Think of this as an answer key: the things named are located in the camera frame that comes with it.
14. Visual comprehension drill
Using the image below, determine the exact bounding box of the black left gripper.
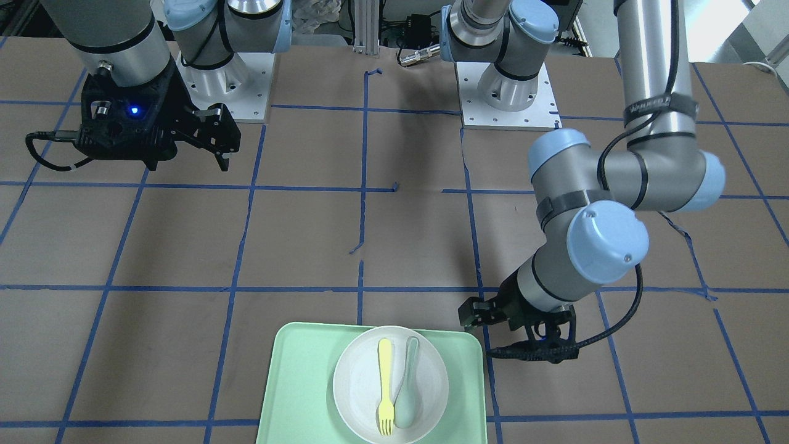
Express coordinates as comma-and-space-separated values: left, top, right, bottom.
457, 274, 576, 334

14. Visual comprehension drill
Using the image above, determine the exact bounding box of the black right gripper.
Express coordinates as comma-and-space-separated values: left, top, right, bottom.
176, 104, 240, 172

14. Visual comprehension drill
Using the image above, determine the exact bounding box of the yellow plastic fork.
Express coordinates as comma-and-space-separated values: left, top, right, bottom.
377, 338, 395, 436

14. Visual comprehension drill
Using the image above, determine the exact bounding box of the white round plate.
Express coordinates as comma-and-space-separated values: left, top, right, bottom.
332, 326, 449, 443

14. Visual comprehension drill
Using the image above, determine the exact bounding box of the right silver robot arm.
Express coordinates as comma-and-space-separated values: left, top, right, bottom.
25, 1, 292, 171

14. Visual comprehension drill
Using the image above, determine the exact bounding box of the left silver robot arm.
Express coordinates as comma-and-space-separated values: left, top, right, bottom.
459, 1, 726, 331

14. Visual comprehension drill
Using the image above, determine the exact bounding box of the pale green plastic spoon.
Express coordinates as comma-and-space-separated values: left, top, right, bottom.
394, 335, 419, 429

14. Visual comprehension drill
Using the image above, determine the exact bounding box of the mint green tray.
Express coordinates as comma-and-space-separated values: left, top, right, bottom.
256, 321, 488, 443

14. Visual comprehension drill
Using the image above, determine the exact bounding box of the black power brick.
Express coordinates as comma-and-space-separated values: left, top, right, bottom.
403, 14, 432, 49

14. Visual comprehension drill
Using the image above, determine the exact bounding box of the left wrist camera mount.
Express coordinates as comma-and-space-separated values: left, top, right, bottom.
486, 318, 580, 364

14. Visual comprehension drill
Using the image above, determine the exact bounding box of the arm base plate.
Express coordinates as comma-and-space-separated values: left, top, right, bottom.
456, 62, 563, 131
176, 52, 276, 123

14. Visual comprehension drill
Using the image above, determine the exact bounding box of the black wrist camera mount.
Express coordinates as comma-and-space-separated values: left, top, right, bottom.
76, 58, 199, 171

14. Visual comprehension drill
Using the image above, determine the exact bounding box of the aluminium frame post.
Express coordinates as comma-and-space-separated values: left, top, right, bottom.
352, 0, 381, 58

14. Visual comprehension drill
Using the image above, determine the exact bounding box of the silver cable connector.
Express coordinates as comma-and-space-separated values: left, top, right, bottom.
397, 43, 441, 68

